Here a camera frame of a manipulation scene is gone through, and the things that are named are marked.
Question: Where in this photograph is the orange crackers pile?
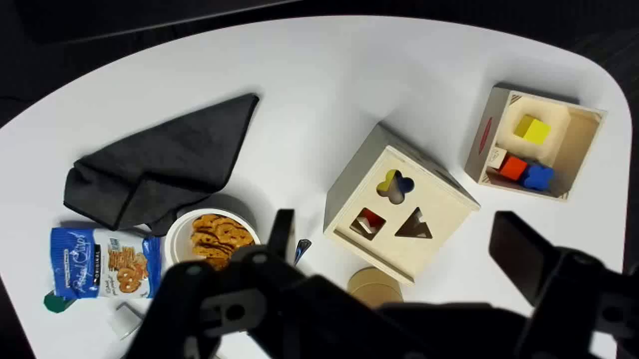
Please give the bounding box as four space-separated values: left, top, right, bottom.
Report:
189 212 255 266

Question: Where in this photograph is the white bowl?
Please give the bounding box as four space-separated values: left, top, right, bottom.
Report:
163 205 261 270

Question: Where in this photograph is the wooden shape sorter box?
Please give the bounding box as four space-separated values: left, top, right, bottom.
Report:
321 121 483 284

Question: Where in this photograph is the natural wooden block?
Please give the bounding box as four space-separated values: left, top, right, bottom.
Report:
485 145 509 171

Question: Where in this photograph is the blue wooden block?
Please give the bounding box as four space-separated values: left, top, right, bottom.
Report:
521 161 556 195

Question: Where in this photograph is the red wooden block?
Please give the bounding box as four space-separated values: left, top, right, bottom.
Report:
497 153 531 183

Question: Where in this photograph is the black folded cloth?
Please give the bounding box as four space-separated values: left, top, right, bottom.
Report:
61 91 261 234

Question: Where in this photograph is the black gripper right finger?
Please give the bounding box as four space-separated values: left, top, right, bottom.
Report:
487 208 566 308

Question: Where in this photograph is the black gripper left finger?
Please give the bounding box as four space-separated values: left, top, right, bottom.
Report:
265 206 297 266

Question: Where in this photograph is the green bottle cap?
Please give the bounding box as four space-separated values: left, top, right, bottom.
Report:
41 288 75 314

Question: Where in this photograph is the yellow wooden cube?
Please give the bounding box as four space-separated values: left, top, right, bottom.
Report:
513 113 554 147

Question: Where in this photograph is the blue snack bag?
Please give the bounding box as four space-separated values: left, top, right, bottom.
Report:
47 224 163 300

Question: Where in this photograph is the open wooden tray box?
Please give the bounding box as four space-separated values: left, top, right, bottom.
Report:
463 83 606 201

